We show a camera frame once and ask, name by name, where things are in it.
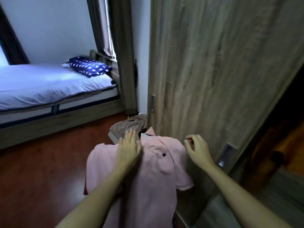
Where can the person's left forearm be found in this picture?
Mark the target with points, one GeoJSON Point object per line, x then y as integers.
{"type": "Point", "coordinates": [95, 201]}

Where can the white bed sheet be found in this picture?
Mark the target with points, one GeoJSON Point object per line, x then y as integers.
{"type": "Point", "coordinates": [49, 85]}

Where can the blue star print pillow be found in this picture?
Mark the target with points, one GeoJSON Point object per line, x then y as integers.
{"type": "Point", "coordinates": [90, 66]}

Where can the person's left thumb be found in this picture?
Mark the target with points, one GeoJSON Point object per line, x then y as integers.
{"type": "Point", "coordinates": [139, 149]}

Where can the person's left middle finger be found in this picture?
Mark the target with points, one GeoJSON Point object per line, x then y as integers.
{"type": "Point", "coordinates": [126, 139]}

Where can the person's left hand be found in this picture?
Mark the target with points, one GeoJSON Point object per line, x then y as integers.
{"type": "Point", "coordinates": [127, 155]}

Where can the red cloth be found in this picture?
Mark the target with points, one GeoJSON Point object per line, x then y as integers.
{"type": "Point", "coordinates": [85, 188]}

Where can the person's right hand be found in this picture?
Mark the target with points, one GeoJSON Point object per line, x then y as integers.
{"type": "Point", "coordinates": [200, 154]}

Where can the wooden wardrobe door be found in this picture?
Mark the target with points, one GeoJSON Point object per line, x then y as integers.
{"type": "Point", "coordinates": [213, 75]}

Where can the white pillow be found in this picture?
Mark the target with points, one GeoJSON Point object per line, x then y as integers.
{"type": "Point", "coordinates": [66, 64]}

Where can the white mattress with blue trim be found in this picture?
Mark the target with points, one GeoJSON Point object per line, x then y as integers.
{"type": "Point", "coordinates": [59, 108]}

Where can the person's right forearm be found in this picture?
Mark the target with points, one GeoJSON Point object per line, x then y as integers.
{"type": "Point", "coordinates": [239, 199]}

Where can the wooden bed frame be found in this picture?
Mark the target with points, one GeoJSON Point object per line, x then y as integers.
{"type": "Point", "coordinates": [59, 123]}

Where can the brown crumpled cloth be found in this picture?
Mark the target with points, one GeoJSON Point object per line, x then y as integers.
{"type": "Point", "coordinates": [129, 127]}

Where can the person's right thumb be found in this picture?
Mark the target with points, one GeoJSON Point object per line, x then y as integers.
{"type": "Point", "coordinates": [188, 147]}

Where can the pink button shirt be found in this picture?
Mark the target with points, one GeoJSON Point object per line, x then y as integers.
{"type": "Point", "coordinates": [154, 178]}

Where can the wooden corner post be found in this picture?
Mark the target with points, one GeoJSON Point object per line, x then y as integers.
{"type": "Point", "coordinates": [124, 54]}

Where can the grey curtain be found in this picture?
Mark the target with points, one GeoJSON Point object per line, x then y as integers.
{"type": "Point", "coordinates": [101, 23]}

